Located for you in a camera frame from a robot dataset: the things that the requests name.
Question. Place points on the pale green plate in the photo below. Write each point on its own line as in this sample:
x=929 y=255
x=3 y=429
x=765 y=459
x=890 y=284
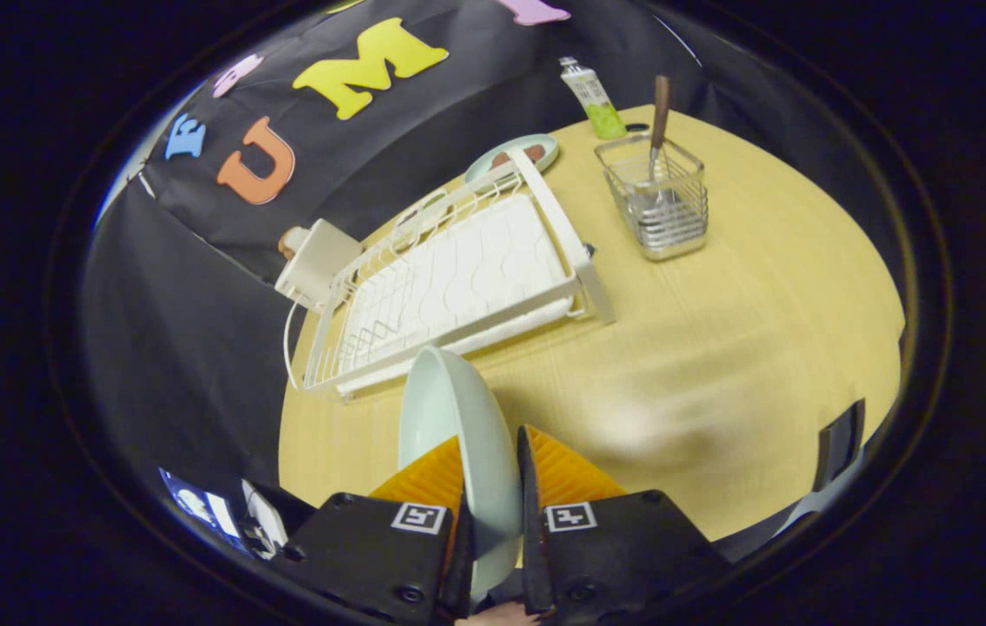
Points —
x=449 y=409

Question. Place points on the white compartment sauce tray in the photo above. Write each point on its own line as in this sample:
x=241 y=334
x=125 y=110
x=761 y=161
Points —
x=423 y=204

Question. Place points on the brown food piece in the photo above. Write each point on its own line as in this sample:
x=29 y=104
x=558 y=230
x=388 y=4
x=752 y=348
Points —
x=533 y=153
x=501 y=161

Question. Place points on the black backdrop cloth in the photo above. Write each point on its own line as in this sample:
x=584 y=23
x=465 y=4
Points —
x=197 y=348

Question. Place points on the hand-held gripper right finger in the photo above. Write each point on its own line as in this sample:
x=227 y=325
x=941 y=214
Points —
x=532 y=539

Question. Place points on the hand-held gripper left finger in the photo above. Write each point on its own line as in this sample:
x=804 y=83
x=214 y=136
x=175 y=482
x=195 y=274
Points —
x=456 y=574

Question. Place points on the small plate with food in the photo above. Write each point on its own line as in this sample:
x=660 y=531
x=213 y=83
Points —
x=483 y=170

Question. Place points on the green drink bottle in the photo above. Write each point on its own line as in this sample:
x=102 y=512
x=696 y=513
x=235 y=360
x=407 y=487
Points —
x=597 y=104

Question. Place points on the white toaster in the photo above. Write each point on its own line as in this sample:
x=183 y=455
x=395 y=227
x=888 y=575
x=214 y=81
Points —
x=319 y=261

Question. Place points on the brown bread slice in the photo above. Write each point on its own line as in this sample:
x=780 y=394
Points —
x=291 y=242

